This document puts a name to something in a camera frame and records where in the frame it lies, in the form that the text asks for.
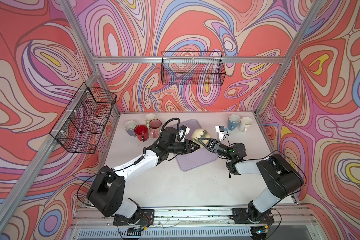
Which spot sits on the lavender mug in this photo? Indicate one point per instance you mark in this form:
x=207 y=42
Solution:
x=130 y=127

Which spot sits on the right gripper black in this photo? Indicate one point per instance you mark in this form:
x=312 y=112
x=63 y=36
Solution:
x=213 y=145

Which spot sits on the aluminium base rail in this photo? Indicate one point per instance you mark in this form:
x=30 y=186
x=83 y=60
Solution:
x=284 y=222

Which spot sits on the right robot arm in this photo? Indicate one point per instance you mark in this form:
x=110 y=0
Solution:
x=280 y=177

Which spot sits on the beige ceramic teapot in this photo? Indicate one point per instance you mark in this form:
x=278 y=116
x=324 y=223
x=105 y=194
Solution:
x=199 y=133

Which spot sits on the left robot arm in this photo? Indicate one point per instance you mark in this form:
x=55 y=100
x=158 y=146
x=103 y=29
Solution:
x=106 y=192

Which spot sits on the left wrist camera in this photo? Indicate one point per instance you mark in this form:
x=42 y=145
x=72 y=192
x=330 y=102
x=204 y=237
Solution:
x=183 y=131

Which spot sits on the black wire basket back wall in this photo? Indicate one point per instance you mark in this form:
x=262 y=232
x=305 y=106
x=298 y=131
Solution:
x=192 y=68

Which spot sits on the red mug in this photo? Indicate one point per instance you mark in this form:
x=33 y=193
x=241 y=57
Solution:
x=142 y=133

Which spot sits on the black wire basket wall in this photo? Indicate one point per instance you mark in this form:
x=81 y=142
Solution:
x=192 y=68
x=88 y=114

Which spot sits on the light green mug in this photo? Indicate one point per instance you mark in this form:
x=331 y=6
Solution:
x=149 y=118

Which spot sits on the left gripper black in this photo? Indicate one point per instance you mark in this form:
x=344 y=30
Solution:
x=187 y=145

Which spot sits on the black wire basket left wall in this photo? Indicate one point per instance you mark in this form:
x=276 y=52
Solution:
x=88 y=114

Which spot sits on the blue floral mug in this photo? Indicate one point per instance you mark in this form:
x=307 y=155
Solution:
x=233 y=122

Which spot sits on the white mug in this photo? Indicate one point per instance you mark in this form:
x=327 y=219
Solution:
x=245 y=124

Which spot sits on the lavender tray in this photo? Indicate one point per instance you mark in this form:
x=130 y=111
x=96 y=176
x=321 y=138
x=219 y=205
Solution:
x=198 y=158

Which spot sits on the pink patterned mug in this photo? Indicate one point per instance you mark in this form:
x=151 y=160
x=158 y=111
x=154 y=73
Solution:
x=155 y=128

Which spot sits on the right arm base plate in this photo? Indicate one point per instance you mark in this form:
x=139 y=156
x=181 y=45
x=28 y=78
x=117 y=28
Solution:
x=251 y=216

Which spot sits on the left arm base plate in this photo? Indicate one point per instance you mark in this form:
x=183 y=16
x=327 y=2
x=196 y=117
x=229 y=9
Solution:
x=143 y=218

